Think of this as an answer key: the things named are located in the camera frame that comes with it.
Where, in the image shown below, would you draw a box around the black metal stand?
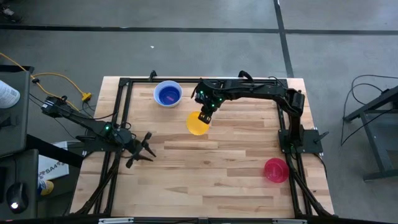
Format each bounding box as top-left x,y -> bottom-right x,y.
343,85 -> 398,181

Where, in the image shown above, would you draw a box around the black desk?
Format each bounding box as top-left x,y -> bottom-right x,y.
0,148 -> 40,220

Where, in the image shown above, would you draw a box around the purple translucent bowl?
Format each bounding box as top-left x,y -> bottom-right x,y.
159,86 -> 181,105

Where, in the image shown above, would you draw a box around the yellow bowl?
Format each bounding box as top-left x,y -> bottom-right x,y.
185,111 -> 211,136

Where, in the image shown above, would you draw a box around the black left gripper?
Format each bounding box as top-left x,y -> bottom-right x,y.
124,131 -> 157,169

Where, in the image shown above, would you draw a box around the dark floor object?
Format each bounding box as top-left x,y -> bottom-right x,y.
0,4 -> 19,22

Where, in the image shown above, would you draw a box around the red translucent bowl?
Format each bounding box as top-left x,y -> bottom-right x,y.
263,157 -> 290,184

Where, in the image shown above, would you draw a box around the white bowl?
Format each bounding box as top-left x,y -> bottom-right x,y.
153,80 -> 183,108

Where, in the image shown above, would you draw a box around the blue bowl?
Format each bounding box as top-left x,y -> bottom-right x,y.
156,83 -> 183,106

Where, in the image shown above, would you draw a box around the thin black cable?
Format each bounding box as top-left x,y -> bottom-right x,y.
29,93 -> 78,138

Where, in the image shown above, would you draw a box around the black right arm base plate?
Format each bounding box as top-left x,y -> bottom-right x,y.
278,129 -> 324,154

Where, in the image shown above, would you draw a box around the yellow cable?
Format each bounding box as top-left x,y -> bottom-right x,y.
0,52 -> 93,113

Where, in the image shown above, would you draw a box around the yellow and blue package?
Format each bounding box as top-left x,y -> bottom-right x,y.
37,179 -> 54,196

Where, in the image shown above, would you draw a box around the white labelled bottle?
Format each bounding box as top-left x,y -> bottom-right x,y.
0,80 -> 21,109

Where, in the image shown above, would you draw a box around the dark grey box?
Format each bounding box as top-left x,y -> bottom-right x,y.
0,64 -> 35,158

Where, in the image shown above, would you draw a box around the black computer mouse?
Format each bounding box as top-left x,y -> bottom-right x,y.
6,182 -> 29,215

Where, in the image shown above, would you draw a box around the white printed SA4 box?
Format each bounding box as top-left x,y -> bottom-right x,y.
37,141 -> 70,181

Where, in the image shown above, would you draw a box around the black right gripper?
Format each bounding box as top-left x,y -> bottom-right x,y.
194,80 -> 225,125

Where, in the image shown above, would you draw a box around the black floor cable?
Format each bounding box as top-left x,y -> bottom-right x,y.
351,73 -> 398,105
340,82 -> 398,147

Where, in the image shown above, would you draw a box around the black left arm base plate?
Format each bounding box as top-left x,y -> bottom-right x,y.
76,135 -> 127,153

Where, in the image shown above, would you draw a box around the black aluminium frame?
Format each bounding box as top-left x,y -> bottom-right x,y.
71,77 -> 333,218

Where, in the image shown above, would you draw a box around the black beam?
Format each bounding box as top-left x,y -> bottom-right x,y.
26,133 -> 85,169

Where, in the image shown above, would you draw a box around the silver bracket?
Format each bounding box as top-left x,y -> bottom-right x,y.
98,217 -> 134,224
272,218 -> 308,224

